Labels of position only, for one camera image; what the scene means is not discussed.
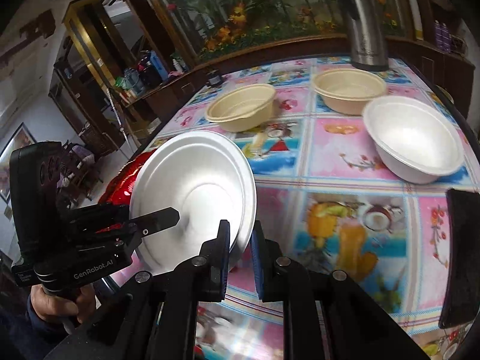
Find colourful fruit tablecloth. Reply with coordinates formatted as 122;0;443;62
140;57;479;359

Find black smartphone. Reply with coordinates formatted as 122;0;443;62
439;189;479;329

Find blue detergent bottle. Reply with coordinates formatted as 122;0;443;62
150;50;168;81

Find small white paper bowl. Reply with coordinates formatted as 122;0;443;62
129;131;257;275

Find small black jar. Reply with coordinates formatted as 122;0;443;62
207;69;224;87

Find red scalloped plastic plate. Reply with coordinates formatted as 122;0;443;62
95;149;156;233

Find person's left hand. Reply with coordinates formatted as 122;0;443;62
30;284;96;323

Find purple bottles on cabinet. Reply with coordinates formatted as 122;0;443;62
434;21;451;53

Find beige bowl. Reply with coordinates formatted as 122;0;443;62
312;68;387;116
205;84;277;133

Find large white paper bowl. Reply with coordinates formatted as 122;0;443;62
362;96;464;185

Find stainless steel thermos jug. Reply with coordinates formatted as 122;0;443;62
337;0;389;72

